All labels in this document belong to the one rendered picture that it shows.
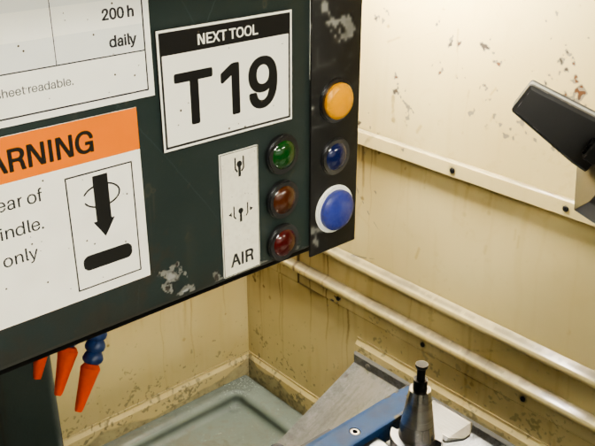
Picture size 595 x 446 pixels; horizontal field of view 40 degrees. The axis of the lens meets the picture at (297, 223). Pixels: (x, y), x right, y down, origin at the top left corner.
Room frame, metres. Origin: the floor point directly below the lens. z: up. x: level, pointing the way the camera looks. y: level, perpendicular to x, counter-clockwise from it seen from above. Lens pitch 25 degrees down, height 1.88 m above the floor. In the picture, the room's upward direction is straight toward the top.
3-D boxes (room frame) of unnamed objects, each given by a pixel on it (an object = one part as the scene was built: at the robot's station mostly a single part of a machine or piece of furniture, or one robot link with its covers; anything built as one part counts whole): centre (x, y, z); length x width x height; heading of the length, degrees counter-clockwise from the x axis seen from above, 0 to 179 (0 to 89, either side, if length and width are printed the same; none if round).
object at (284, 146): (0.50, 0.01, 1.69); 0.02 x 0.01 x 0.02; 132
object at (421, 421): (0.79, -0.14, 1.26); 0.04 x 0.04 x 0.07
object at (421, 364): (0.79, -0.14, 1.31); 0.02 x 0.02 x 0.03
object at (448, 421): (0.83, -0.19, 1.21); 0.07 x 0.05 x 0.01; 42
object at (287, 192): (0.50, 0.01, 1.66); 0.02 x 0.01 x 0.02; 132
